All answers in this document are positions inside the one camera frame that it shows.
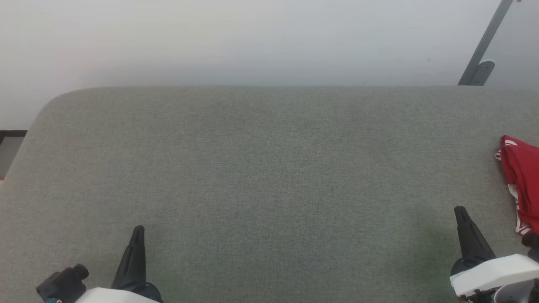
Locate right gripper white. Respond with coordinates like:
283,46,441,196
450,206,539,303

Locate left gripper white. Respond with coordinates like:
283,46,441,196
76,225,164,303

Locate red and white shirt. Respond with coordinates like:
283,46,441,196
494,135,539,235

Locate grey metal pole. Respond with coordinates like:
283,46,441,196
458,0,515,86

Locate grey metal bracket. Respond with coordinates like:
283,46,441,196
472,61,496,86

